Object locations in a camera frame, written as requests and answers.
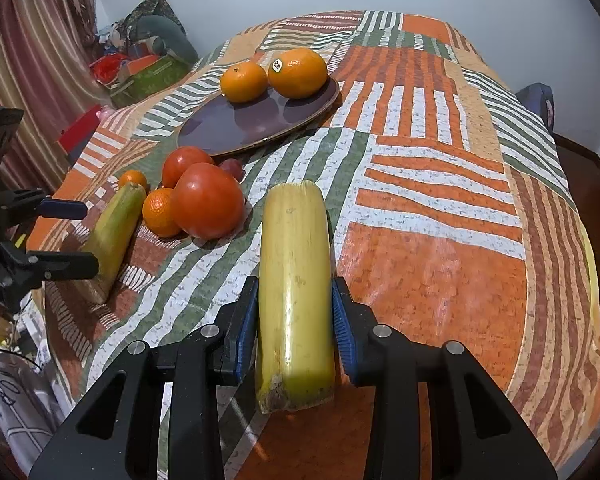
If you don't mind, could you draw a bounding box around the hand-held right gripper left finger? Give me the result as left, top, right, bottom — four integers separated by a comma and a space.
27, 276, 259, 480

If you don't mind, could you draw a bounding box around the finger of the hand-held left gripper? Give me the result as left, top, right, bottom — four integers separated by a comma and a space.
0, 188, 88, 226
0, 242, 100, 313

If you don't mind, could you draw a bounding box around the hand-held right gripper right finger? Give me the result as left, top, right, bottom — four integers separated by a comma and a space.
331, 277, 558, 480

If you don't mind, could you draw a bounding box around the yellow corn cob piece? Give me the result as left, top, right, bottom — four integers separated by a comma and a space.
255, 180, 337, 415

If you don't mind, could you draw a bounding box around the small mandarin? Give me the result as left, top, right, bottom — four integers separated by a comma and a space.
118, 170, 148, 192
142, 187, 183, 238

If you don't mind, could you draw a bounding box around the small red tomato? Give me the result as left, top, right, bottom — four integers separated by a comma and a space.
161, 146, 215, 189

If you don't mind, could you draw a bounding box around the large red tomato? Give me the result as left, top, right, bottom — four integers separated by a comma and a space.
172, 162, 246, 240

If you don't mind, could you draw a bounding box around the purple plum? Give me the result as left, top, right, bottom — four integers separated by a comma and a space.
219, 158, 245, 182

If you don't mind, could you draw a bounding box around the brown oval plate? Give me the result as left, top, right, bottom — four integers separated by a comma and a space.
176, 76, 342, 157

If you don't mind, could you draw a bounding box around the red box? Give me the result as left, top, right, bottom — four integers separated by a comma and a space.
57, 105, 103, 153

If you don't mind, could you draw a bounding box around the striped red curtain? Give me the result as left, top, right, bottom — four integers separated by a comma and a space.
0, 0, 111, 193

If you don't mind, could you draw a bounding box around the red plastic bag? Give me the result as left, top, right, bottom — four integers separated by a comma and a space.
89, 55, 131, 82

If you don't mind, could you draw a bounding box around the white printed cloth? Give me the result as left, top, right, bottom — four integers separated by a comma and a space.
0, 340, 68, 461

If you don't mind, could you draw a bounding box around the striped patchwork bedspread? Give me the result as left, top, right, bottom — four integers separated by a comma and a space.
27, 10, 600, 480

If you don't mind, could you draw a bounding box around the green storage box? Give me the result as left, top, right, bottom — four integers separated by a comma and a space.
111, 55, 191, 108

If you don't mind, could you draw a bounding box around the orange box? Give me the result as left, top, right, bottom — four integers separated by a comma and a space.
122, 55, 161, 76

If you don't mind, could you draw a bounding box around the dark floral cloth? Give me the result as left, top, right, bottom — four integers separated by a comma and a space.
112, 0, 186, 36

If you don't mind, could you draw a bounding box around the plain orange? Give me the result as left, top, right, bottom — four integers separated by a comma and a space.
220, 61, 269, 104

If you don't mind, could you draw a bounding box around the orange with sticker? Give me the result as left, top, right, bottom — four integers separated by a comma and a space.
267, 48, 328, 100

